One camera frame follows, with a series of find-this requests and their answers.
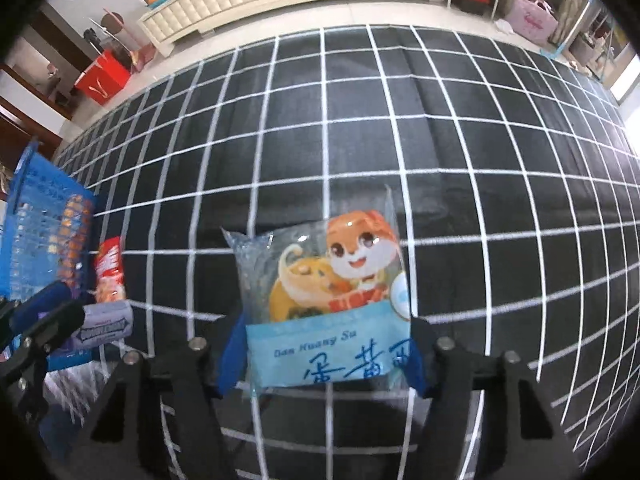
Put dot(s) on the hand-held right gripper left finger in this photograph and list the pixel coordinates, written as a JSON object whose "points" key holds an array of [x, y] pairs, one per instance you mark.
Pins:
{"points": [[230, 360]]}

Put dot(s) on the blue flat mop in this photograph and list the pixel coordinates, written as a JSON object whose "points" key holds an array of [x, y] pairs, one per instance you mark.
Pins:
{"points": [[554, 51]]}

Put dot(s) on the orange bar packet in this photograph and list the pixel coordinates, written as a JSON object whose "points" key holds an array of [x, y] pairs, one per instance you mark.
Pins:
{"points": [[75, 232]]}

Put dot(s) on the pink gift bag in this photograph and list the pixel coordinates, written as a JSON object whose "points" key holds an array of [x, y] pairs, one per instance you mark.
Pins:
{"points": [[531, 17]]}

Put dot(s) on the blue plastic mesh basket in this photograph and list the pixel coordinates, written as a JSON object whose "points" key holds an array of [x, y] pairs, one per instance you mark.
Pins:
{"points": [[35, 220]]}

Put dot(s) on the red paper bag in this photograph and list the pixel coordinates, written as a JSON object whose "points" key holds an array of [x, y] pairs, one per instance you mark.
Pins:
{"points": [[102, 77]]}

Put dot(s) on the black white grid tablecloth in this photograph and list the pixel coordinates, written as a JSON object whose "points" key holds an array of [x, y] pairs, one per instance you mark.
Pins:
{"points": [[350, 135]]}

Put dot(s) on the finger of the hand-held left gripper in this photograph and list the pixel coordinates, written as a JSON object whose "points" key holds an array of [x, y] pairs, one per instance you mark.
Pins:
{"points": [[55, 325], [42, 305]]}

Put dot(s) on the light blue squirrel pastry packet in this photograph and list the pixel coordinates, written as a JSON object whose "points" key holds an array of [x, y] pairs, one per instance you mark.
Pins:
{"points": [[320, 285]]}

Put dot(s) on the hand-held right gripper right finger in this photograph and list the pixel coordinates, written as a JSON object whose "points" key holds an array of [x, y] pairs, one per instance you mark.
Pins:
{"points": [[417, 360]]}

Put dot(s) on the red clear-window snack packet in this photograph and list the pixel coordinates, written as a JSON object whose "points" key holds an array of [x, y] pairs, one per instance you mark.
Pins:
{"points": [[107, 270]]}

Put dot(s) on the purple white stick packet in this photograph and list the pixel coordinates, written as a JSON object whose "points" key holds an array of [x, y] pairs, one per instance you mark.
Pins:
{"points": [[107, 322]]}

